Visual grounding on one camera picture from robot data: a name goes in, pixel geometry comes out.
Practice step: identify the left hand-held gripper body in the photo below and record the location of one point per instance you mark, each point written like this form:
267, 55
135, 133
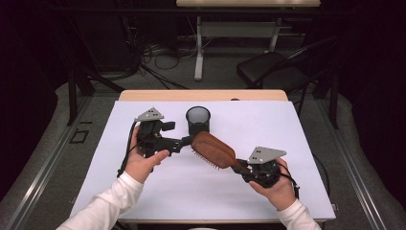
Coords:
150, 129

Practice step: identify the brown wooden hairbrush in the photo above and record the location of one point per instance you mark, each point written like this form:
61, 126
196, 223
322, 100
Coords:
214, 151

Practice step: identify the white metal frame desk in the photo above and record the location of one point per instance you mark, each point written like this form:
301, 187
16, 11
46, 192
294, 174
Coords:
236, 29

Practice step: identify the black metal stand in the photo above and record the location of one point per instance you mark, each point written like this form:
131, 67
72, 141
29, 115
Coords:
72, 96

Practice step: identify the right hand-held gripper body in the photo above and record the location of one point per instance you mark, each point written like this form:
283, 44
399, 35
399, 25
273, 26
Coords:
265, 156

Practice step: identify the black mesh pen holder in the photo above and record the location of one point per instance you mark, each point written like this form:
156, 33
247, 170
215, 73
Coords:
198, 126

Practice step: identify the person's left hand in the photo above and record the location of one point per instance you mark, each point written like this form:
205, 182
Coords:
140, 167

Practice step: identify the person's right hand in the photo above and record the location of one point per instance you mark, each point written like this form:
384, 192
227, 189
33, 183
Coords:
282, 191

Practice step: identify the black folding chair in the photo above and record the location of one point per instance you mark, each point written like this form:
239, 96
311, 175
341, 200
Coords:
265, 67

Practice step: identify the white table mat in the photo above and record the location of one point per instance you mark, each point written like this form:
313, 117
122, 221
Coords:
198, 191

